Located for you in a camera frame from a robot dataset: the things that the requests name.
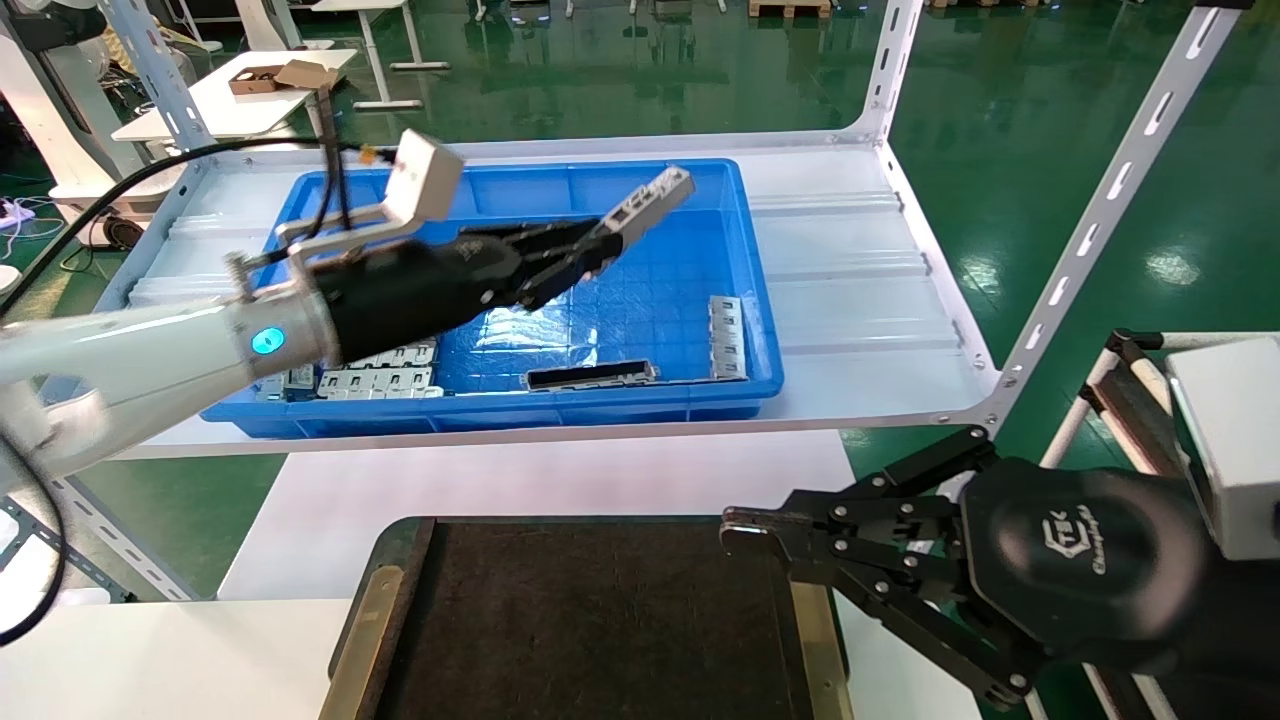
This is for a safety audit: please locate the black container tray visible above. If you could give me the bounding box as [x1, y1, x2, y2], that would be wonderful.
[320, 515, 853, 720]

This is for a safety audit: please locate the flat cardboard piece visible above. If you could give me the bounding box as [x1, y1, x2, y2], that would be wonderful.
[275, 60, 347, 93]

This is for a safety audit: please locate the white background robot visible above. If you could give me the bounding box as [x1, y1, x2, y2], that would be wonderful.
[0, 0, 191, 248]

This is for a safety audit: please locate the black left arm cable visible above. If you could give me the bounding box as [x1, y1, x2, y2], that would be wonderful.
[0, 85, 401, 646]

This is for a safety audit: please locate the white background desk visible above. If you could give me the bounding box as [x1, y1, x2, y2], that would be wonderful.
[310, 0, 451, 111]

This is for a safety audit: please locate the white metal shelf rack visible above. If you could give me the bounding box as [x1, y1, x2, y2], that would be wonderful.
[0, 0, 1256, 606]

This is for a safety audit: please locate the white background table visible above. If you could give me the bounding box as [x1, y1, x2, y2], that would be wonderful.
[112, 50, 361, 151]

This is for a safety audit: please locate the clear plastic film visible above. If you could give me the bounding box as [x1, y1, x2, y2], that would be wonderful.
[474, 300, 601, 353]

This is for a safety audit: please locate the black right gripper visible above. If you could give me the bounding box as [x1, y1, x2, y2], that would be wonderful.
[720, 425, 1216, 713]

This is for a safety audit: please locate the grey slotted metal part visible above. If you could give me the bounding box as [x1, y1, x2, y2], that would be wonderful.
[597, 166, 696, 248]

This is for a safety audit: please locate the white tube stand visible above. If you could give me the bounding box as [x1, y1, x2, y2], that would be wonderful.
[1040, 328, 1201, 476]

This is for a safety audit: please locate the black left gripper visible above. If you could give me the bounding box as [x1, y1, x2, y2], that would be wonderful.
[320, 220, 623, 366]

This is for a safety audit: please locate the metal part with dark inside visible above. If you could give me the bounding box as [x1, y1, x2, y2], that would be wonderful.
[524, 360, 661, 392]

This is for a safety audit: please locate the power strip with cables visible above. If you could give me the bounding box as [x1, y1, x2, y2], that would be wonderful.
[0, 197, 66, 243]

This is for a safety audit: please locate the blue plastic bin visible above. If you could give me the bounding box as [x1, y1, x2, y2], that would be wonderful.
[198, 160, 786, 439]

